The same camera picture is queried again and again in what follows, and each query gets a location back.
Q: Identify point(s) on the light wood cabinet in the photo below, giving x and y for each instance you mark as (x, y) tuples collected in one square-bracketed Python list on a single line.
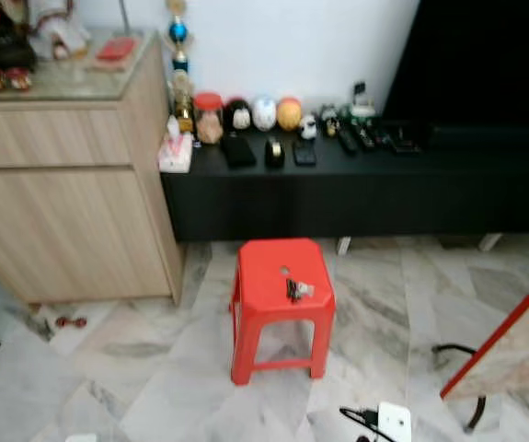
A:
[(62, 216)]

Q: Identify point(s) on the red-brown dumbbell toy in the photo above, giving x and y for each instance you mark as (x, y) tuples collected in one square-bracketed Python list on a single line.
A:
[(71, 321)]

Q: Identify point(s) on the dark seated statue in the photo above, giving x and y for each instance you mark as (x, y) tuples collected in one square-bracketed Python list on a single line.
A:
[(5, 35)]

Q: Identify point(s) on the white house ornament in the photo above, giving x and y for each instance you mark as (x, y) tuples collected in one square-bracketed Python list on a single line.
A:
[(66, 37)]

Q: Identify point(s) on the white pink tissue pack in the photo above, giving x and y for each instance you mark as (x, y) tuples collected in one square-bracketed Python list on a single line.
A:
[(176, 152)]

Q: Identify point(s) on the red packet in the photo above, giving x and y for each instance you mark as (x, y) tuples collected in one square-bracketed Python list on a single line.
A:
[(118, 50)]

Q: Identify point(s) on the gold trophy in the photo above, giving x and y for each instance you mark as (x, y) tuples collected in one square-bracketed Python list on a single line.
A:
[(181, 87)]

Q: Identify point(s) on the thin metal rod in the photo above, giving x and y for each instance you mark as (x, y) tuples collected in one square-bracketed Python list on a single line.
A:
[(123, 17)]

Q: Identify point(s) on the clear jar red lid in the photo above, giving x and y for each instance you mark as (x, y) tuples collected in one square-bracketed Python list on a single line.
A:
[(209, 122)]

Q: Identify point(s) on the black wallet case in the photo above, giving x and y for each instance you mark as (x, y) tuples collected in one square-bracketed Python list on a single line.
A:
[(238, 152)]

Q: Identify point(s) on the black mouse egg figure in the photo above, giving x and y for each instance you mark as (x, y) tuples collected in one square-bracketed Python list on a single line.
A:
[(237, 115)]

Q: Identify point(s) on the red plastic stool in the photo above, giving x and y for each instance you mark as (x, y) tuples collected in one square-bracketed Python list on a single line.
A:
[(269, 304)]

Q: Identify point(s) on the black tape dispenser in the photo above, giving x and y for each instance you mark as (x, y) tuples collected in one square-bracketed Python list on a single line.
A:
[(275, 153)]

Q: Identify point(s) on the white duck egg figure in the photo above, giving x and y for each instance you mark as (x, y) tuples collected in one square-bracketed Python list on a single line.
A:
[(264, 113)]

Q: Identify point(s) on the yellow bear egg figure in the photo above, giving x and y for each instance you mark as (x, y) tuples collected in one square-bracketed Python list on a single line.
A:
[(289, 113)]

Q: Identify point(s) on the black phone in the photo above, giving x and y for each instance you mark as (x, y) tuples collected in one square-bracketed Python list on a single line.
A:
[(304, 153)]

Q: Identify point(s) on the white and black figurine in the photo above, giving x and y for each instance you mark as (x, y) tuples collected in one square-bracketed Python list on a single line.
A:
[(308, 127)]

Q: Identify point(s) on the small black figurine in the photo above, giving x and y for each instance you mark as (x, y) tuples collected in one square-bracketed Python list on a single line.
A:
[(329, 124)]

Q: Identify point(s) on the black TV console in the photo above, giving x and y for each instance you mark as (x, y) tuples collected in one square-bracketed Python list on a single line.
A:
[(356, 193)]

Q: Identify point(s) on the green box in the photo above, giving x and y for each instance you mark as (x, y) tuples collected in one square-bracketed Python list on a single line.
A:
[(361, 109)]

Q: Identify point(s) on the flat black box device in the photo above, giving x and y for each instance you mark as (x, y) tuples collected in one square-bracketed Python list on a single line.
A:
[(405, 145)]

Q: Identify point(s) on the black television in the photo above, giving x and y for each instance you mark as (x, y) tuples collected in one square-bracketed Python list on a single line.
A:
[(476, 64)]

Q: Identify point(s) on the red-edged marble board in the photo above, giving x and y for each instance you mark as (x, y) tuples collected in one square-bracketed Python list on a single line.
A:
[(517, 345)]

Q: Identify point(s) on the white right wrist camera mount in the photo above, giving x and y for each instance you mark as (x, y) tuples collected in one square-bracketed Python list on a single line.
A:
[(395, 422)]

